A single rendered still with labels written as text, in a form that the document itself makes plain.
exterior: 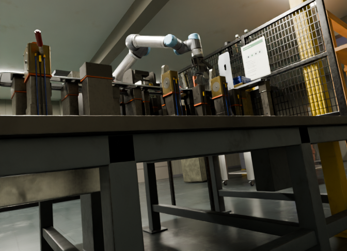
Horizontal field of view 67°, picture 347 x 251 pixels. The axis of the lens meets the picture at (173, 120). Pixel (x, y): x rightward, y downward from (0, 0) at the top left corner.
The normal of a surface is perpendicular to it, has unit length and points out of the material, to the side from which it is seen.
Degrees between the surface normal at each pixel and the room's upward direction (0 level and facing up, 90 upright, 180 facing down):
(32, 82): 90
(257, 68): 90
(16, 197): 90
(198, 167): 92
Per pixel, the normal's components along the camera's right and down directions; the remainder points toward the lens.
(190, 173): -0.68, 0.00
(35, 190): 0.54, -0.19
